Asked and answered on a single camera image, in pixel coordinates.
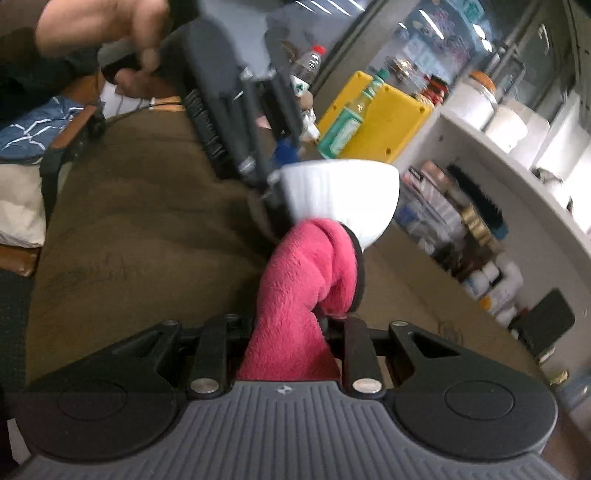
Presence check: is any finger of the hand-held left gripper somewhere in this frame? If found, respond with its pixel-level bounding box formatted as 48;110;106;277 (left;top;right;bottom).
253;172;297;241
238;68;305;186

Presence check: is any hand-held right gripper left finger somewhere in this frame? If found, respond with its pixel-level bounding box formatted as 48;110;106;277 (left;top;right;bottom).
111;314;254;400

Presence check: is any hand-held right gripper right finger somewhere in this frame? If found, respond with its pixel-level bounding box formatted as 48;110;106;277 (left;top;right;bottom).
321;315;463;400

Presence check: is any white bowl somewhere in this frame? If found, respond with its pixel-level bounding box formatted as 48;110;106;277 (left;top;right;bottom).
276;159;400;254

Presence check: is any pink cloth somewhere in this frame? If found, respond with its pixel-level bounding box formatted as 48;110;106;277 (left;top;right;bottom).
238;218;368;382

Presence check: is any person's left forearm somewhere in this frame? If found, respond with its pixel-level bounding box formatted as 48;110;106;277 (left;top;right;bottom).
0;27;108;123

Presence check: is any person's left hand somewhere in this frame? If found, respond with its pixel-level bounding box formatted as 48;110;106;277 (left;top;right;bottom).
36;0;172;99

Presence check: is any water bottle red label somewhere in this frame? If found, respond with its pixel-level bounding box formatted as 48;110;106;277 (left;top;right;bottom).
289;45;327;96

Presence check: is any green glass bottle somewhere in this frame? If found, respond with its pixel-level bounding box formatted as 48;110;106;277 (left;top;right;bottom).
316;68;391;160

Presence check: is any yellow plastic panel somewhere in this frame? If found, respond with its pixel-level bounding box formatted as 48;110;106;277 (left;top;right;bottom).
316;70;435;165

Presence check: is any gold round tin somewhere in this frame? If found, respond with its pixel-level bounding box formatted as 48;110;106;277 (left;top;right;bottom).
461;207;494;246

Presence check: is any black brush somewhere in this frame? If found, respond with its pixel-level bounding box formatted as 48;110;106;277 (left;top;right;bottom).
447;164;509;237

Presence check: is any black rectangular pad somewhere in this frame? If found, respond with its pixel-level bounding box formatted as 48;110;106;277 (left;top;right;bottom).
509;288;576;357

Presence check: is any blue patterned cushion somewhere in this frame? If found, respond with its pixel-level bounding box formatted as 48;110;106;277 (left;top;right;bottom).
0;96;85;163

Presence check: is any white jar orange lid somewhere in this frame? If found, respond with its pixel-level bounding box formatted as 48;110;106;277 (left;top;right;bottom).
454;70;500;133

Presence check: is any white shelf unit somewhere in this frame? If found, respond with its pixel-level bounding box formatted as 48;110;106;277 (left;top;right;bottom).
392;90;591;333

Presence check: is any white paper roll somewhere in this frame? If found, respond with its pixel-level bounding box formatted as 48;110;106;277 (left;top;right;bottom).
484;99;530;154

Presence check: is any white pillow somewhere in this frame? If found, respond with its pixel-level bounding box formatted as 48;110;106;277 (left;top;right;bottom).
0;163;48;248

